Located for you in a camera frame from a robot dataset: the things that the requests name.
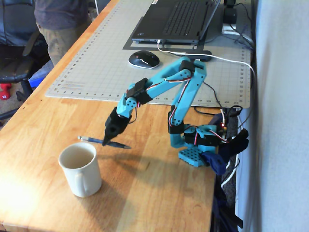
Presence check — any black and silver computer mouse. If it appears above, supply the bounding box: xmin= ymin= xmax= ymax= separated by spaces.
xmin=127 ymin=50 xmax=161 ymax=70

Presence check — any grey gridded cutting mat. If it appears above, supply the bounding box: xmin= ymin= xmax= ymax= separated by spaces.
xmin=45 ymin=0 xmax=252 ymax=109

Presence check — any black power adapter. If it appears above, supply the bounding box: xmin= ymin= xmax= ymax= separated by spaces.
xmin=223 ymin=0 xmax=239 ymax=24

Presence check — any dark blue pen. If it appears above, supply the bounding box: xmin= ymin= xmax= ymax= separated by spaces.
xmin=77 ymin=136 xmax=132 ymax=149

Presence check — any black oblong case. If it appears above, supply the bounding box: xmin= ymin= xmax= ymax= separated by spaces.
xmin=178 ymin=50 xmax=213 ymax=62

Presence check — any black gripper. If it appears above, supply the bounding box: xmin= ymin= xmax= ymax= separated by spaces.
xmin=102 ymin=107 xmax=132 ymax=147

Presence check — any dark grey laptop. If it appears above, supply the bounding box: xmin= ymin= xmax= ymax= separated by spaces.
xmin=131 ymin=0 xmax=222 ymax=45

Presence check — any white ceramic mug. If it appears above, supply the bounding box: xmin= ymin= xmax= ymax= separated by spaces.
xmin=58 ymin=142 xmax=103 ymax=198

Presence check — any dark blue table clamp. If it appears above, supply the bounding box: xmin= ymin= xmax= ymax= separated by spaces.
xmin=201 ymin=128 xmax=250 ymax=175

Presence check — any red dumbbell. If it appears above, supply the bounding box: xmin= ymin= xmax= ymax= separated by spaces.
xmin=0 ymin=83 xmax=13 ymax=101

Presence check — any black office chair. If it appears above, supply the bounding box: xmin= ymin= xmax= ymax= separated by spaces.
xmin=0 ymin=0 xmax=50 ymax=121

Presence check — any thin black power cable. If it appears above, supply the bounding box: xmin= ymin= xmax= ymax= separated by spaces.
xmin=194 ymin=81 xmax=244 ymax=119

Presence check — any white usb cable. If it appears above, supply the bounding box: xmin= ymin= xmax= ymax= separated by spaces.
xmin=156 ymin=40 xmax=257 ymax=189

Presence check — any motor controller board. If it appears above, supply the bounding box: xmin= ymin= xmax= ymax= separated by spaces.
xmin=220 ymin=120 xmax=229 ymax=137

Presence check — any white power strip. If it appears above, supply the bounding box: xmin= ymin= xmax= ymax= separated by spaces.
xmin=221 ymin=22 xmax=242 ymax=35

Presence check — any person in khaki trousers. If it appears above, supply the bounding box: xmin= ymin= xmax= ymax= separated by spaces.
xmin=33 ymin=0 xmax=98 ymax=66

